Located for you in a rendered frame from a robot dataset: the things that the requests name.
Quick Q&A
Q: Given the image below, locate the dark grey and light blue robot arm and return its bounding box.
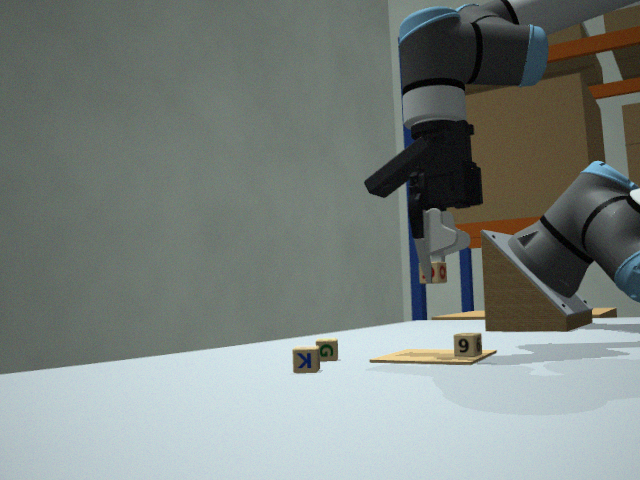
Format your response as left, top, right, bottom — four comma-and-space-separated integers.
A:
364, 0, 640, 302

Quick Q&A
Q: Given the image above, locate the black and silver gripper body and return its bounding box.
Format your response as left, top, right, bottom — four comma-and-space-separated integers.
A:
409, 120, 483, 210

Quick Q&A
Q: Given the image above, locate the tan square mat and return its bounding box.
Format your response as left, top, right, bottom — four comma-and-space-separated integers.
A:
369, 349, 497, 365

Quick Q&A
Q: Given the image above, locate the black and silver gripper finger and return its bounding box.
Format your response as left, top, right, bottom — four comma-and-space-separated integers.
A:
408, 183, 458, 283
431, 206, 471, 262

